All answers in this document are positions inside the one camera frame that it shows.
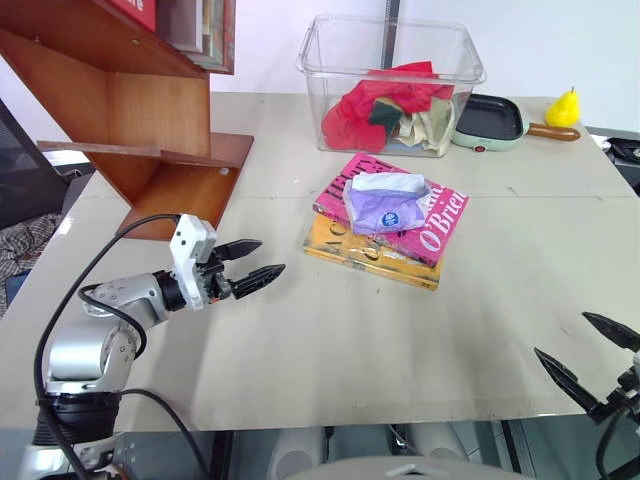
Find yellow pear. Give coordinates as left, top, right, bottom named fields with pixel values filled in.
left=544, top=85, right=583, bottom=128

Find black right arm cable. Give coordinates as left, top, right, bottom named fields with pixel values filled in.
left=594, top=409, right=625, bottom=480

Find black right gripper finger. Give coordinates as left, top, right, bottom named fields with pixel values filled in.
left=581, top=311, right=640, bottom=353
left=533, top=346, right=602, bottom=416

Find red and beige clothes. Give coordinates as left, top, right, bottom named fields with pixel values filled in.
left=321, top=60, right=456, bottom=153

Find black equipment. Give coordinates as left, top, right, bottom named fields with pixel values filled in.
left=601, top=133, right=640, bottom=197

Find red box with white lettering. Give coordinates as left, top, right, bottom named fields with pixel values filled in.
left=107, top=0, right=159, bottom=33

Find beige cloth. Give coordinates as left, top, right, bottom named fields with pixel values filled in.
left=393, top=97, right=457, bottom=152

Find yellow book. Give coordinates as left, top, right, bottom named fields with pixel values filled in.
left=302, top=213, right=444, bottom=294

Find purple tissue pack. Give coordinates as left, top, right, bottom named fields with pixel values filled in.
left=342, top=171, right=433, bottom=237

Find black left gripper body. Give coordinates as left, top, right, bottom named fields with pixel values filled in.
left=197, top=246, right=237, bottom=305

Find grey box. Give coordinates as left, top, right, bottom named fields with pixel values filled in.
left=155, top=0, right=207, bottom=55

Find mint green square pan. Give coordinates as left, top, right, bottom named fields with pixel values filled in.
left=452, top=93, right=583, bottom=154

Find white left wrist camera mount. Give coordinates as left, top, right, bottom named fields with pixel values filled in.
left=168, top=213, right=220, bottom=311

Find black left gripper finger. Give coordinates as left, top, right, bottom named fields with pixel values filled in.
left=215, top=238, right=264, bottom=262
left=230, top=263, right=288, bottom=301

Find pink book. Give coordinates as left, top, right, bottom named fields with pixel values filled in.
left=312, top=152, right=470, bottom=269

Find grey vertical wall rail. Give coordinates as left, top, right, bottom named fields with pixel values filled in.
left=382, top=0, right=402, bottom=71

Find white rounded shape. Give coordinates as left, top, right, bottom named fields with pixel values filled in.
left=271, top=426, right=327, bottom=480
left=406, top=421, right=470, bottom=465

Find black chair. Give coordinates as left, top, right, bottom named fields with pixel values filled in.
left=0, top=97, right=97, bottom=232

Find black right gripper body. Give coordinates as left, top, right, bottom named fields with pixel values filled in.
left=588, top=368, right=640, bottom=427

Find wooden shelf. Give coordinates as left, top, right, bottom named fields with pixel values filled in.
left=0, top=0, right=256, bottom=243

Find clear plastic storage bin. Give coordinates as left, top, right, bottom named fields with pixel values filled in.
left=295, top=13, right=488, bottom=159

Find plaid cloth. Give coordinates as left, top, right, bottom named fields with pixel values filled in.
left=0, top=213, right=65, bottom=282

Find dark green cloth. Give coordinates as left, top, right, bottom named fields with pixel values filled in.
left=368, top=97, right=404, bottom=127

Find books on shelf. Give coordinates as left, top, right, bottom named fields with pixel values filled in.
left=187, top=0, right=237, bottom=77

